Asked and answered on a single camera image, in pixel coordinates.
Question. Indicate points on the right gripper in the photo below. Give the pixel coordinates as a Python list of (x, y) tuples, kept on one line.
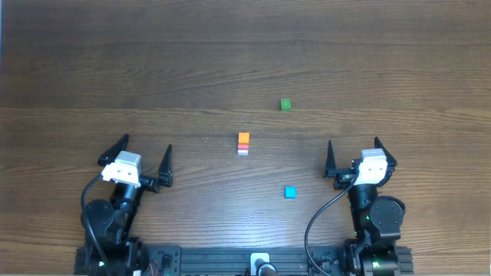
[(343, 178)]

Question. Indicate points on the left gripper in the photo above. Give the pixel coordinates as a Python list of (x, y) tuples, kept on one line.
[(150, 183)]

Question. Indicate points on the red cube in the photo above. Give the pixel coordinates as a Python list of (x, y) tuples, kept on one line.
[(243, 146)]

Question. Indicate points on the orange cube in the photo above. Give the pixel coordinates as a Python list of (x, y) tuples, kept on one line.
[(244, 138)]

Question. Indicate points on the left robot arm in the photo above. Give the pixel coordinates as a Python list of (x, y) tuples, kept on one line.
[(111, 218)]

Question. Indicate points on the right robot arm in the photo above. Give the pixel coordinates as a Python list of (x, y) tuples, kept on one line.
[(383, 218)]

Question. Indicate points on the blue cube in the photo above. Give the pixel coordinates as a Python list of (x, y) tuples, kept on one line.
[(290, 192)]

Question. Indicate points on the green cube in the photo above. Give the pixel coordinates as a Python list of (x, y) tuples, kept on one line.
[(285, 104)]

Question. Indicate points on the white cube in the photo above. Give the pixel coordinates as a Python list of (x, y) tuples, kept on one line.
[(242, 152)]

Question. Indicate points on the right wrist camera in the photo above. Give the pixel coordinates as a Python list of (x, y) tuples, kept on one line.
[(372, 166)]

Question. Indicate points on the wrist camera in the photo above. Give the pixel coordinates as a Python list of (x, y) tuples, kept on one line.
[(372, 166), (123, 168)]

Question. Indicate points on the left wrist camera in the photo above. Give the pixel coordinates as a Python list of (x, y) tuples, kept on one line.
[(123, 168)]

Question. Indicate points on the mounting rail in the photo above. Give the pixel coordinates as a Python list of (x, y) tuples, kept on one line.
[(222, 260)]

